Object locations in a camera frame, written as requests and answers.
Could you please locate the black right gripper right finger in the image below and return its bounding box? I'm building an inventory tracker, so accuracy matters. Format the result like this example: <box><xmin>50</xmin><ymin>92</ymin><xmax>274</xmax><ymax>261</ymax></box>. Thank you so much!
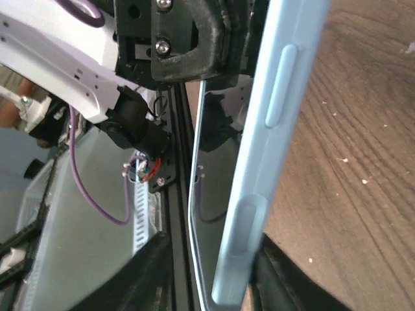
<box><xmin>249</xmin><ymin>235</ymin><xmax>350</xmax><ymax>311</ymax></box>

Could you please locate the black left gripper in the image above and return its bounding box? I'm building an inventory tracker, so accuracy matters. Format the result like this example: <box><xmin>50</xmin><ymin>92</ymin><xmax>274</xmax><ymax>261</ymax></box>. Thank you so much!
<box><xmin>113</xmin><ymin>1</ymin><xmax>269</xmax><ymax>90</ymax></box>

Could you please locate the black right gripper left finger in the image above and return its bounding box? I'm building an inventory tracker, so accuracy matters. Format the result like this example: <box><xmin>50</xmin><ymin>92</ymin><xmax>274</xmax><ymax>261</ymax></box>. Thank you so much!
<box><xmin>71</xmin><ymin>232</ymin><xmax>172</xmax><ymax>311</ymax></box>

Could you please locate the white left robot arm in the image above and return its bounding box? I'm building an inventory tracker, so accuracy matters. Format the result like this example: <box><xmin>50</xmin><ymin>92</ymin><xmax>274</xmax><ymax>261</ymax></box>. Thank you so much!
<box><xmin>1</xmin><ymin>1</ymin><xmax>269</xmax><ymax>159</ymax></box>

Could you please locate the black aluminium frame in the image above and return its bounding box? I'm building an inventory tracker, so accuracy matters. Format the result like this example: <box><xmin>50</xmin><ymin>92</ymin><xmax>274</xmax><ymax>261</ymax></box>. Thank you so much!
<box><xmin>0</xmin><ymin>87</ymin><xmax>202</xmax><ymax>311</ymax></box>

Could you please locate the light-blue slotted cable duct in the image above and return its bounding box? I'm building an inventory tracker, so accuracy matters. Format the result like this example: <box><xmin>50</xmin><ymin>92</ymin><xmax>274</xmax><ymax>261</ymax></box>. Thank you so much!
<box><xmin>132</xmin><ymin>151</ymin><xmax>155</xmax><ymax>255</ymax></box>

